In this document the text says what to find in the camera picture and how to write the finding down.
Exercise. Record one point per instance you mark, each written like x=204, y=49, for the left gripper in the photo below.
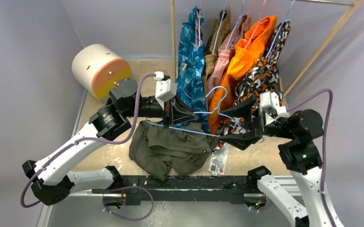
x=183, y=114

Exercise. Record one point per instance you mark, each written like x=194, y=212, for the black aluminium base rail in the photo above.
x=235, y=189

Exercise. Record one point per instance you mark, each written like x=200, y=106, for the blue patterned shorts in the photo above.
x=191, y=65

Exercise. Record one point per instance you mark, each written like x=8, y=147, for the olive green shorts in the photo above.
x=158, y=150

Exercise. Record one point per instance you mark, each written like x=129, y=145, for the pink shorts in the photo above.
x=227, y=50

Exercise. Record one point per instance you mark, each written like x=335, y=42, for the blue hanger of brown shorts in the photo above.
x=219, y=27

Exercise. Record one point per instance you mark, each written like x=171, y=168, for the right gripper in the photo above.
x=259, y=122

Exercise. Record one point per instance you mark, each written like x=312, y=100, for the camouflage orange black shorts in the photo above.
x=252, y=71

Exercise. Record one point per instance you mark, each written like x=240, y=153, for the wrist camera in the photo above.
x=166, y=88
x=270, y=107

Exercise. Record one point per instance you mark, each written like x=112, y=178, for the white printed tag card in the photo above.
x=218, y=160

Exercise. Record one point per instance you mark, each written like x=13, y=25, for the brown shorts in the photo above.
x=221, y=29

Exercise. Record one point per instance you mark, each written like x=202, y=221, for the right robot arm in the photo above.
x=303, y=159

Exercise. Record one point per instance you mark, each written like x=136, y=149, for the blue hanger of camouflage shorts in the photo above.
x=279, y=29

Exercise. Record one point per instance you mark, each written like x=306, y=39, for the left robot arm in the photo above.
x=52, y=179

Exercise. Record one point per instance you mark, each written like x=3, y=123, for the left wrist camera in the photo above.
x=166, y=88

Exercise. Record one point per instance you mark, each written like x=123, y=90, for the round pastel drawer box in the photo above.
x=98, y=69

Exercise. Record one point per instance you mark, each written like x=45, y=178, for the pink hanger of orange shorts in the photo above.
x=257, y=24

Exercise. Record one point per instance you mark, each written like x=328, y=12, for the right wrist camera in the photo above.
x=270, y=107

